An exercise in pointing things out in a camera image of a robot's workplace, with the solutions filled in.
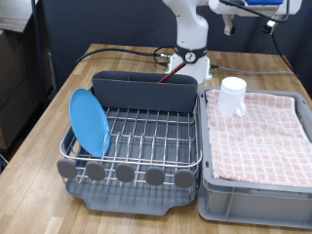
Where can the white plastic mug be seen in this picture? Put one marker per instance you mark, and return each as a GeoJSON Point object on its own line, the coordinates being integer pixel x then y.
{"type": "Point", "coordinates": [229, 97]}

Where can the grey plastic crate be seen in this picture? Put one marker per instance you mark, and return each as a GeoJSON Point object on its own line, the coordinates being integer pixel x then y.
{"type": "Point", "coordinates": [253, 204]}

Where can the black metal frame pole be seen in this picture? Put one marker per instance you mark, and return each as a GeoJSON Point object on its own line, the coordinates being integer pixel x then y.
{"type": "Point", "coordinates": [38, 48]}

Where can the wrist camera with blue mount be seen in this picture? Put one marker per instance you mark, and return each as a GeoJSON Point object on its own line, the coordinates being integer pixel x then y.
{"type": "Point", "coordinates": [263, 2]}

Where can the grey drain tray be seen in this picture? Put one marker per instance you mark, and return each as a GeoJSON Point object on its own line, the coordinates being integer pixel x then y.
{"type": "Point", "coordinates": [130, 201]}

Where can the grey shelf board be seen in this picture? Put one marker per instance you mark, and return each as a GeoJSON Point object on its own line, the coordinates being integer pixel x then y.
{"type": "Point", "coordinates": [16, 13]}

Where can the dark grey cutlery holder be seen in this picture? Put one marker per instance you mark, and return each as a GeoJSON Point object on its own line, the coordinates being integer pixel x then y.
{"type": "Point", "coordinates": [143, 94]}

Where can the pink checkered towel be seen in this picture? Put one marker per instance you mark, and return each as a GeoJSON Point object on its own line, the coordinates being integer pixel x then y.
{"type": "Point", "coordinates": [256, 143]}

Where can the brown cardboard box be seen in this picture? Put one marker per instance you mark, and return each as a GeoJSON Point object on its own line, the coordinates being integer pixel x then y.
{"type": "Point", "coordinates": [16, 81]}

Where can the blue plastic plate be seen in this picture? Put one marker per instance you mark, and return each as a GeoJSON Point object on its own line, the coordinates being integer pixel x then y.
{"type": "Point", "coordinates": [87, 120]}

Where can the dark blue backdrop curtain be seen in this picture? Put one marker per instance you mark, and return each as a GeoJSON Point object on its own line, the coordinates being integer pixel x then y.
{"type": "Point", "coordinates": [74, 22]}

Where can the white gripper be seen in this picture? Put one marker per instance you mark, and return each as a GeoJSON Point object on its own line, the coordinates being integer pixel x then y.
{"type": "Point", "coordinates": [227, 8]}

